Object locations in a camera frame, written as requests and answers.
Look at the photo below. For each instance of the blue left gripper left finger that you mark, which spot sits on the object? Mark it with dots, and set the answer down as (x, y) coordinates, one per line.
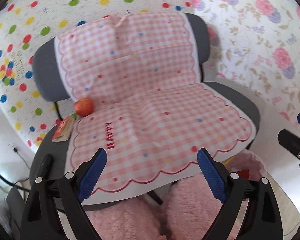
(88, 174)

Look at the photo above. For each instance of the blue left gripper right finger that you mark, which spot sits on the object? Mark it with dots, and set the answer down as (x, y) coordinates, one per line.
(213, 177)

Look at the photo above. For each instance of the pink lined trash bin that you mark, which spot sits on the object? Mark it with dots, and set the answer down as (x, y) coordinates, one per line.
(247, 164)

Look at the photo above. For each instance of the pink fuzzy right trousers leg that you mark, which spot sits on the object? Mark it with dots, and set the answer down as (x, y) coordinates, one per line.
(190, 208)

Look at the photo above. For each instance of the pink fuzzy trousers leg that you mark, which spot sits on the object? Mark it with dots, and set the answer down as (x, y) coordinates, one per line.
(190, 208)
(130, 219)

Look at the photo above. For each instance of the grey office chair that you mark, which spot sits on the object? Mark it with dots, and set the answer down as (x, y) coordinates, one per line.
(52, 79)

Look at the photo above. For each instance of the red apple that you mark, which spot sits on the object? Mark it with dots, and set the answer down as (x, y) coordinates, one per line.
(84, 107)

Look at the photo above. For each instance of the pink gingham cloth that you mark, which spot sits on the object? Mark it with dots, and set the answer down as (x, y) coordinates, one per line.
(150, 99)

